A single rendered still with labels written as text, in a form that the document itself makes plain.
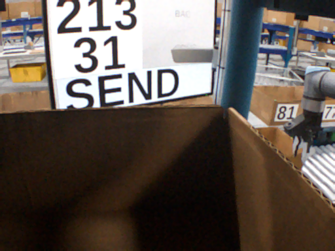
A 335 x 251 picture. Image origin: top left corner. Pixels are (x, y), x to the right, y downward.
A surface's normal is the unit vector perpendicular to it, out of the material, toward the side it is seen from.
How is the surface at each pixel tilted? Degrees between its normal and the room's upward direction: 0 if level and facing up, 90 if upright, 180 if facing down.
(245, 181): 90
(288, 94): 90
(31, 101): 90
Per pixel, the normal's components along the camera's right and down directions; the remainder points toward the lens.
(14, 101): 0.21, 0.42
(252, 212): -0.98, 0.04
